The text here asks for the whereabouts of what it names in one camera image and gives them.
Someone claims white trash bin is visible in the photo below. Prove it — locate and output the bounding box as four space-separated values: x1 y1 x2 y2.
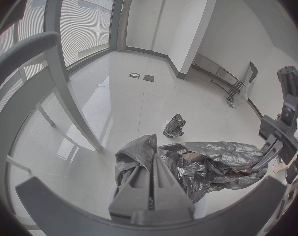
108 183 214 220

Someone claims metal frame table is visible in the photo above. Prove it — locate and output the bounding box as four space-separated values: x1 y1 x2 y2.
210 67 247 102

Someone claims black plastic bag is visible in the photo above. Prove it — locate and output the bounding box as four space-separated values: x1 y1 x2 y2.
115 134 269 212

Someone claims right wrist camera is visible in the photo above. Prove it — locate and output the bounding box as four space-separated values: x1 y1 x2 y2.
259 115 278 142

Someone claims grey padded chair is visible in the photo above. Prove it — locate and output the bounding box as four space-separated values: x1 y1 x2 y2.
0 31 104 174

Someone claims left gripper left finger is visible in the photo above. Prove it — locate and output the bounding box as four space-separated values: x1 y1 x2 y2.
109 165 153 218

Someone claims black plastic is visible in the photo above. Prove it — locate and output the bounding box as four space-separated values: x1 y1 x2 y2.
163 114 186 138

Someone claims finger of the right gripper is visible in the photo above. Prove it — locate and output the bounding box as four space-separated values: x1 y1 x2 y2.
252 134 277 171
252 140 285 173

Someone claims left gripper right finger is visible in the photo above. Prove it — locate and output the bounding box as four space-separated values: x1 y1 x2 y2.
153 154 195 212

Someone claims grey curtain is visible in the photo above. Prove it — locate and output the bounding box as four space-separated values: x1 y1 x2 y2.
117 0 138 51

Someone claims window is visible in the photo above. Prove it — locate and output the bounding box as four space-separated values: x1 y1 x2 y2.
0 0 127 122

